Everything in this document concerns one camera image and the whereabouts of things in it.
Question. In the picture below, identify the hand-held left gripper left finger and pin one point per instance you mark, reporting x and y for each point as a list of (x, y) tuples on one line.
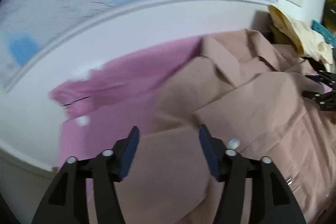
[(130, 153)]

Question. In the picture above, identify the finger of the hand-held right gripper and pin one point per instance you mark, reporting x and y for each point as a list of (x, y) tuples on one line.
[(313, 78), (315, 96)]

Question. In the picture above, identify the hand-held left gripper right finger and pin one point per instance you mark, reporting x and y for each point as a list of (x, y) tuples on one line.
[(210, 153)]

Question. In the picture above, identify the pink jacket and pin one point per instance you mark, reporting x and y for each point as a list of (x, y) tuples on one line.
[(262, 108)]

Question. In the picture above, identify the blue perforated plastic basket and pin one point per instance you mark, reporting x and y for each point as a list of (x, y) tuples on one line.
[(324, 32)]

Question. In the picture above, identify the cream garment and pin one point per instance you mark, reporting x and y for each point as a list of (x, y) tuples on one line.
[(296, 27)]

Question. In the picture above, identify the pink floral blanket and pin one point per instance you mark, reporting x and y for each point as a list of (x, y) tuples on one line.
[(131, 77)]

